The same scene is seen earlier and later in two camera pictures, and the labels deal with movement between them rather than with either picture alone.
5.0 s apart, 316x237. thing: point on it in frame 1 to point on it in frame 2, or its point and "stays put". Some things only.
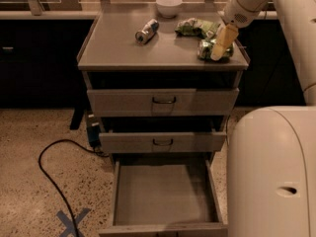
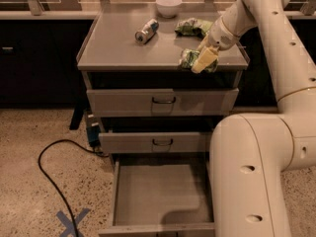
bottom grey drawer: [165, 196] stays put
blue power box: [93, 131] stays put
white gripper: [237, 13] to [219, 36]
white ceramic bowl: [169, 6] stays put
